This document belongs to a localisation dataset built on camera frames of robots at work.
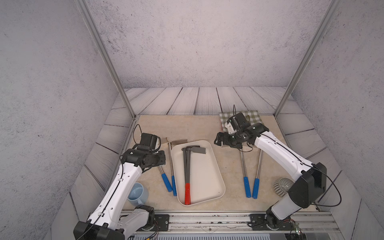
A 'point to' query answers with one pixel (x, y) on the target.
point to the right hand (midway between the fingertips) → (221, 143)
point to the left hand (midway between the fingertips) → (165, 158)
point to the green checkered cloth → (253, 116)
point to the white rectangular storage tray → (206, 180)
